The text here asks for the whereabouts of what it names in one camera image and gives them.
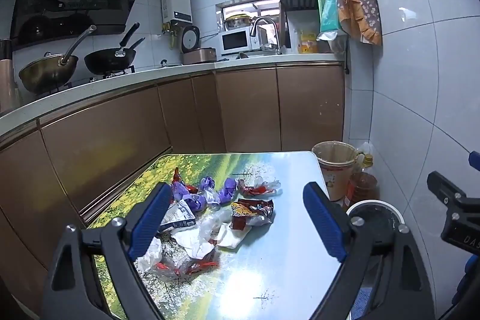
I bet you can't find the white tissue piece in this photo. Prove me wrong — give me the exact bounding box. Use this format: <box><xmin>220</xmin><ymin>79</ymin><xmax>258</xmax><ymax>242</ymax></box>
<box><xmin>216</xmin><ymin>223</ymin><xmax>251</xmax><ymax>249</ymax></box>

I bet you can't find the beige lined waste basket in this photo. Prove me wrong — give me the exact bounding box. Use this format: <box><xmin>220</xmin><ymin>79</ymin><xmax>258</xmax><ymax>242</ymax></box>
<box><xmin>312</xmin><ymin>140</ymin><xmax>363</xmax><ymax>202</ymax></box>

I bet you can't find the right blue white gloved hand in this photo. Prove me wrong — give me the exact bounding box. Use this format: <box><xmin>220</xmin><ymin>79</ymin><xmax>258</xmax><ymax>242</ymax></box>
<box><xmin>451</xmin><ymin>255</ymin><xmax>479</xmax><ymax>305</ymax></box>

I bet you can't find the purple wrapper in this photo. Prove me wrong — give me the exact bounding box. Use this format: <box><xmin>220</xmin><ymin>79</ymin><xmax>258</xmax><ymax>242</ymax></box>
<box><xmin>172</xmin><ymin>184</ymin><xmax>207</xmax><ymax>213</ymax></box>
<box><xmin>199</xmin><ymin>176</ymin><xmax>221</xmax><ymax>205</ymax></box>
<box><xmin>218</xmin><ymin>178</ymin><xmax>237</xmax><ymax>205</ymax></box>

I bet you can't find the white microwave oven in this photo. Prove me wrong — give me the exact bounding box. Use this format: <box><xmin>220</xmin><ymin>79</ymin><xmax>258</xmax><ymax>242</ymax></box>
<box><xmin>220</xmin><ymin>27</ymin><xmax>260</xmax><ymax>55</ymax></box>

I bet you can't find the brass wok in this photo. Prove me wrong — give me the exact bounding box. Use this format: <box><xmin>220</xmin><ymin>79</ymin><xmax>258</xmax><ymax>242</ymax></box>
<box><xmin>19</xmin><ymin>25</ymin><xmax>97</xmax><ymax>95</ymax></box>

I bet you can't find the glass pot on microwave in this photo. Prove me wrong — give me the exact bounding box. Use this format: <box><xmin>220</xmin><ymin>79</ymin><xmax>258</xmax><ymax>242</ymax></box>
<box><xmin>224</xmin><ymin>12</ymin><xmax>252</xmax><ymax>30</ymax></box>

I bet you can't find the teal plastic bag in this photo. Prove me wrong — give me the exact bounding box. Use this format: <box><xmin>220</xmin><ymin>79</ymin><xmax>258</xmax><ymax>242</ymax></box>
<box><xmin>317</xmin><ymin>0</ymin><xmax>341</xmax><ymax>34</ymax></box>

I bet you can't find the black frying pan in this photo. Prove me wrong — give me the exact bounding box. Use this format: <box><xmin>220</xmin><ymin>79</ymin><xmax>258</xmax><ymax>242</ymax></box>
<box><xmin>84</xmin><ymin>22</ymin><xmax>145</xmax><ymax>76</ymax></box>

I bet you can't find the yellow juice carton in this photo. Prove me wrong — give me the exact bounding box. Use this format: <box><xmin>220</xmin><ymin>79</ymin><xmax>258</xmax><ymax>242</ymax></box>
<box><xmin>298</xmin><ymin>30</ymin><xmax>319</xmax><ymax>54</ymax></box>

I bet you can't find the white round trash bin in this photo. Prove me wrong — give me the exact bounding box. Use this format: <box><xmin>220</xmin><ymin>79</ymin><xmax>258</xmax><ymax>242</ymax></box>
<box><xmin>345</xmin><ymin>199</ymin><xmax>407</xmax><ymax>320</ymax></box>

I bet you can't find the blue white snack bag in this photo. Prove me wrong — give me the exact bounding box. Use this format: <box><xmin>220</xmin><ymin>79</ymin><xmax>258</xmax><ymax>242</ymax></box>
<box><xmin>157</xmin><ymin>200</ymin><xmax>196</xmax><ymax>234</ymax></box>

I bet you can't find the cooking oil bottle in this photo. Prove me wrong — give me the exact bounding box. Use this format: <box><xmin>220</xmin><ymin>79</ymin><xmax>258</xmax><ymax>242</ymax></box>
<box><xmin>343</xmin><ymin>142</ymin><xmax>379</xmax><ymax>210</ymax></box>

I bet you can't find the brown chip bag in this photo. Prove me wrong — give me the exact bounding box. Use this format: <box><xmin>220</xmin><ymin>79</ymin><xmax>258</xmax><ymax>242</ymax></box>
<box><xmin>230</xmin><ymin>199</ymin><xmax>274</xmax><ymax>231</ymax></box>

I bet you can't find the red snack wrapper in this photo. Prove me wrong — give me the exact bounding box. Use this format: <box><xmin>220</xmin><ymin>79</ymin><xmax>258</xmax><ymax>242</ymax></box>
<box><xmin>172</xmin><ymin>167</ymin><xmax>198</xmax><ymax>194</ymax></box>

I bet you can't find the chrome kitchen faucet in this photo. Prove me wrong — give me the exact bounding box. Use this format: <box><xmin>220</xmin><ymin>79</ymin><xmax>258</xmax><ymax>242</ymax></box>
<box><xmin>249</xmin><ymin>16</ymin><xmax>281</xmax><ymax>55</ymax></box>

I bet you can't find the clear plastic bag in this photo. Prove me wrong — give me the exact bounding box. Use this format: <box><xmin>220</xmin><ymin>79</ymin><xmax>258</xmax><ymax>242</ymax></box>
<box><xmin>198</xmin><ymin>208</ymin><xmax>232</xmax><ymax>243</ymax></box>

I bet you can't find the white water heater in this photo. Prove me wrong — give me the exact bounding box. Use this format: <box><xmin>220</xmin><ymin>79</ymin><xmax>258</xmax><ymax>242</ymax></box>
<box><xmin>161</xmin><ymin>0</ymin><xmax>192</xmax><ymax>23</ymax></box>

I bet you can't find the white paper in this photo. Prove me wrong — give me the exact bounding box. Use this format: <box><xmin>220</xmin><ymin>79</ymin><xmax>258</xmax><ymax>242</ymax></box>
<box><xmin>170</xmin><ymin>227</ymin><xmax>215</xmax><ymax>260</ymax></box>

